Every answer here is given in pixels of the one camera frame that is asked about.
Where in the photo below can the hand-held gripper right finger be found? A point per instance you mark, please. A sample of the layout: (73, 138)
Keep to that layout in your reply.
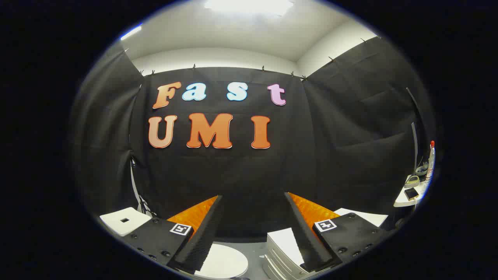
(307, 241)

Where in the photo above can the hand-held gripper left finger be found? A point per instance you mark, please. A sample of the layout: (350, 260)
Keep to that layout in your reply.
(202, 237)

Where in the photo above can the white toilet lid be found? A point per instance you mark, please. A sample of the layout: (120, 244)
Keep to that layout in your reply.
(223, 261)

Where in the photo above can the white drawer cabinet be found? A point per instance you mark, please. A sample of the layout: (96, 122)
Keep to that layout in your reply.
(284, 243)

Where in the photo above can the black backdrop cloth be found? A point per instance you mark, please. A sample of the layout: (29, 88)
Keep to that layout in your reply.
(249, 171)

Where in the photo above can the white stand pole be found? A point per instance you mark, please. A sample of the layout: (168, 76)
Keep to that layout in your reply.
(135, 186)

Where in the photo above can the white side table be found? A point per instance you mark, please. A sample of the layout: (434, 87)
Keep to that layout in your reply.
(402, 200)

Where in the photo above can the grey tape roll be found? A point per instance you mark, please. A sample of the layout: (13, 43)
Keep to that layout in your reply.
(412, 181)

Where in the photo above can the clear bottle with red cap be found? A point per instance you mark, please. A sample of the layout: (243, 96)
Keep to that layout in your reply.
(430, 163)

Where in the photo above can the small ceiling light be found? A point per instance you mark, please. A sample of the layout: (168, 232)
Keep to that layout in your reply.
(130, 33)

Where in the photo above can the large ceiling light panel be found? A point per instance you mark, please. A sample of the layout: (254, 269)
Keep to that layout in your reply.
(249, 5)

